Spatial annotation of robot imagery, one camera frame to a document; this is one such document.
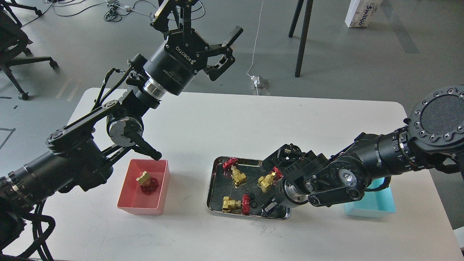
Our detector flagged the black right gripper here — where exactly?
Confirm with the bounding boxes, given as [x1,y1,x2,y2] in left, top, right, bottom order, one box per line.
[261,167,308,218]

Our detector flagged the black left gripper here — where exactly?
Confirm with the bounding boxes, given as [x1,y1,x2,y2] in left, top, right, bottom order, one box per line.
[144,0,243,95]

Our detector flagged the brass valve red handle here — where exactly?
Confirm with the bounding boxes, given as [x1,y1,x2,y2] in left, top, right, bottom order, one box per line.
[221,194,251,215]
[223,157,248,188]
[257,166,283,193]
[136,171,159,195]

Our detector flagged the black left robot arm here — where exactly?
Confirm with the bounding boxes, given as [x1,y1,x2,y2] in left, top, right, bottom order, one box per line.
[1,0,243,261]

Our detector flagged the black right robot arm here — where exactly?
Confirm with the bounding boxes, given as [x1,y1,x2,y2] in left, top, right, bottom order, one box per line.
[261,85,464,217]

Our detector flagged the light blue plastic box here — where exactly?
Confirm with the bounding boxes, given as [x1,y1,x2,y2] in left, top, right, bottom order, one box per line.
[344,188,396,218]

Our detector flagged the pink plastic box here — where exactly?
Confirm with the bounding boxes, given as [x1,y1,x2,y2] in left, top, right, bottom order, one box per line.
[117,159,170,215]

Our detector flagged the white cardboard box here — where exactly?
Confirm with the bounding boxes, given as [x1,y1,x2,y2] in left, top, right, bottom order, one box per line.
[345,0,382,28]

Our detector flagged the shiny metal tray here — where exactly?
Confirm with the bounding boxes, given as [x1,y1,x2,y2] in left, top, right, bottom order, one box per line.
[207,156,291,220]

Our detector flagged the white power adapter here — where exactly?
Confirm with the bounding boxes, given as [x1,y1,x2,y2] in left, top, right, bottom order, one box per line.
[250,75,269,90]

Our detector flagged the black stand legs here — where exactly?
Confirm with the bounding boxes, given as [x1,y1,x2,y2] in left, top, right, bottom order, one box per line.
[288,0,314,78]

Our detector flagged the black office chair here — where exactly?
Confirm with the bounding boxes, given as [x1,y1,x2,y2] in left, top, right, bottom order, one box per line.
[0,10,58,100]

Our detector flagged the white cable on floor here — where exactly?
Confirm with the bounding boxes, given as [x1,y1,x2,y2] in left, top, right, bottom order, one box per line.
[246,0,265,95]

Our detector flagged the black cable bundle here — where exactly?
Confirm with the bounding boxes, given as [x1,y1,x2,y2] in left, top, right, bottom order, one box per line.
[104,0,125,22]

